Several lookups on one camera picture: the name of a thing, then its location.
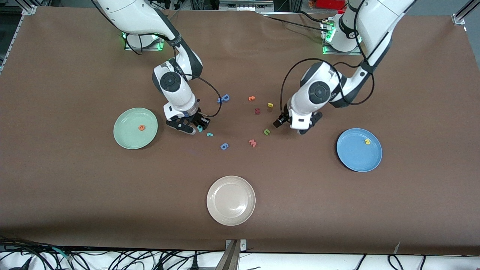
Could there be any pale green plate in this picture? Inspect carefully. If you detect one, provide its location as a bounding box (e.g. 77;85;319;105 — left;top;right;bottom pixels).
113;108;159;150

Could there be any blue plate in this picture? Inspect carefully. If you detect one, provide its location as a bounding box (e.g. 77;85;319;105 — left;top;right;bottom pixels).
336;128;383;173

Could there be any beige plate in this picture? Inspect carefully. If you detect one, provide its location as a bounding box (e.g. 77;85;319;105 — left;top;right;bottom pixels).
206;175;256;226

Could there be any red box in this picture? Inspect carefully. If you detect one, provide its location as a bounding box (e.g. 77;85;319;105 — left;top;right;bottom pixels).
315;0;346;10

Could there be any grey metal equipment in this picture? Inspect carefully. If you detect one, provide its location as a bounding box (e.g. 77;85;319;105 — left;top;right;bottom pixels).
218;0;275;12

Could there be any brown table cover sheet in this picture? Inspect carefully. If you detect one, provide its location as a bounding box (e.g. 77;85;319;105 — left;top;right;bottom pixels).
0;6;480;256

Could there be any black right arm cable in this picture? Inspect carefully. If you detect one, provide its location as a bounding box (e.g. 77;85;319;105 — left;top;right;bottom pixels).
124;34;222;119

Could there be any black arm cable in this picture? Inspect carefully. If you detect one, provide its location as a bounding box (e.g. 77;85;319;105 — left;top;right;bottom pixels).
280;21;375;113
124;34;222;119

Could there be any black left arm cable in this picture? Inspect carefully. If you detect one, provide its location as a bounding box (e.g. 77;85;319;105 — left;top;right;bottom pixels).
280;21;375;113

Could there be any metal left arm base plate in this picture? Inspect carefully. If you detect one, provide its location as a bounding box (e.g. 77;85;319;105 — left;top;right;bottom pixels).
322;18;362;56

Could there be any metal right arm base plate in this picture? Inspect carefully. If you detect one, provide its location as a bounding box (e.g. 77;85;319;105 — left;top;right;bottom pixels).
124;34;166;51

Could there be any long black table cable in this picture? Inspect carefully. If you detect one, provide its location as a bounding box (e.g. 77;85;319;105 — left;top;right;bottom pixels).
262;15;330;33

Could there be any short black table cable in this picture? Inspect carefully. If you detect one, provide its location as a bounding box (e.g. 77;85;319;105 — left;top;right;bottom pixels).
298;10;334;24

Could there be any metal post with bracket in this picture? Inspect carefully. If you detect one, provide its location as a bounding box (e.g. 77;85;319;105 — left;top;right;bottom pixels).
216;239;248;270

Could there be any looped black floor cable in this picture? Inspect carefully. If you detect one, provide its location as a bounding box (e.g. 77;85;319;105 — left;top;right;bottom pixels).
387;254;405;270

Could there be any teal cable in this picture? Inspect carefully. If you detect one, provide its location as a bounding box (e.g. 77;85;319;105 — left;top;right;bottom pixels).
51;246;74;262

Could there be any aluminium frame profile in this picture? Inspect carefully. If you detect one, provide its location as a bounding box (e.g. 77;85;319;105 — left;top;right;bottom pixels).
452;0;480;26

